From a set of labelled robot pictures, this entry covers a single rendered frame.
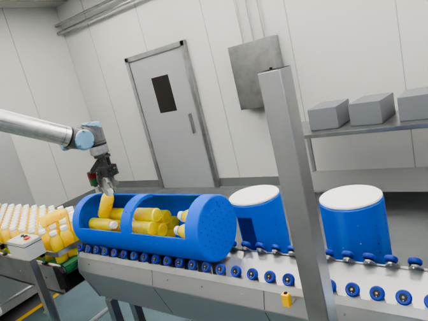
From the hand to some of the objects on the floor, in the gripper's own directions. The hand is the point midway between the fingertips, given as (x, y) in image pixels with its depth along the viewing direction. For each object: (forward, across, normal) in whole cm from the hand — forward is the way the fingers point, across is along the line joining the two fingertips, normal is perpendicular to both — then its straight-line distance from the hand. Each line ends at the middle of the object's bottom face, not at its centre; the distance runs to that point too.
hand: (109, 191), depth 197 cm
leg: (+126, +9, +21) cm, 128 cm away
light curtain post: (+127, -32, -121) cm, 178 cm away
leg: (+126, -5, +21) cm, 128 cm away
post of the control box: (+126, -27, +49) cm, 138 cm away
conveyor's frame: (+125, +2, +114) cm, 170 cm away
